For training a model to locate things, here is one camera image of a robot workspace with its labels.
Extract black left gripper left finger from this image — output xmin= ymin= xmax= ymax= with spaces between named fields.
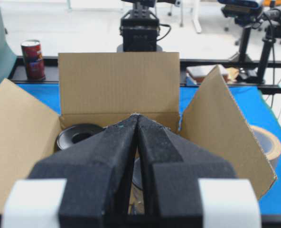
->
xmin=1 ymin=114 xmax=139 ymax=228

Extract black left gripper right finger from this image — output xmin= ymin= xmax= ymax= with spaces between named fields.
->
xmin=137 ymin=114 xmax=262 ymax=228

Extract brown cardboard box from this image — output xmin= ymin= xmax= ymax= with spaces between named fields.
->
xmin=0 ymin=52 xmax=277 ymax=213

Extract blue table cloth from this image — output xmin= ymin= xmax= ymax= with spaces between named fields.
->
xmin=16 ymin=84 xmax=281 ymax=215

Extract beige packing tape roll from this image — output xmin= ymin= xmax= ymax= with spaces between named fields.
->
xmin=251 ymin=125 xmax=281 ymax=170

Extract red drink can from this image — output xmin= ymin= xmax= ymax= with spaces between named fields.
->
xmin=21 ymin=39 xmax=45 ymax=80

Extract small box on rail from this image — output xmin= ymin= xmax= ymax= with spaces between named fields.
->
xmin=186 ymin=65 xmax=239 ymax=86

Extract black table frame rail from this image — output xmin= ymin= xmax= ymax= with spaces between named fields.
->
xmin=8 ymin=56 xmax=281 ymax=95

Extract black camera tripod stand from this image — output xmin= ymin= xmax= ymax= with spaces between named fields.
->
xmin=219 ymin=0 xmax=281 ymax=84

